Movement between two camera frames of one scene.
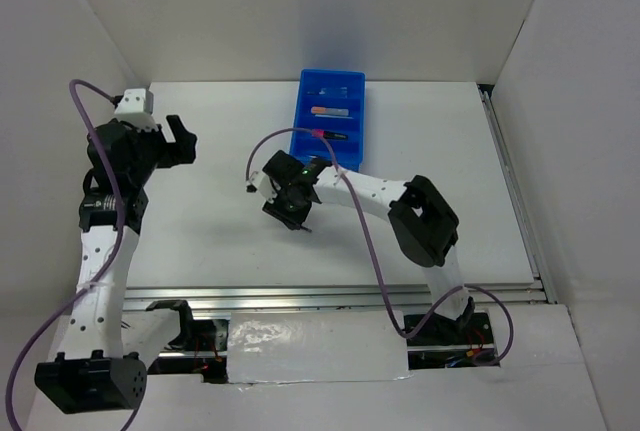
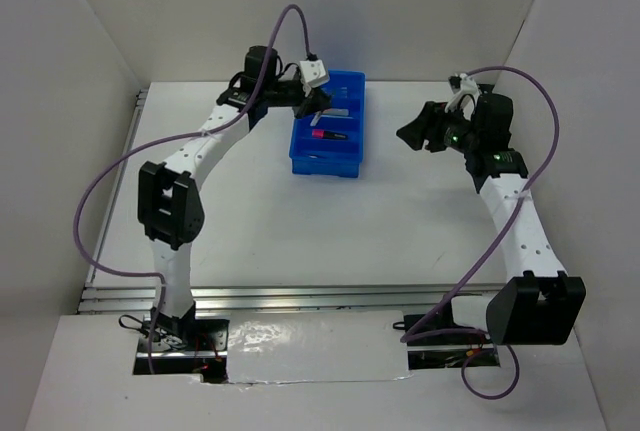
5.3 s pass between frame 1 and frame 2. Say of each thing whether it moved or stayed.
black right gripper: moved
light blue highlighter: stayed
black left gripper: moved
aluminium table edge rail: stayed
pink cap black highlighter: stayed
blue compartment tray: stayed
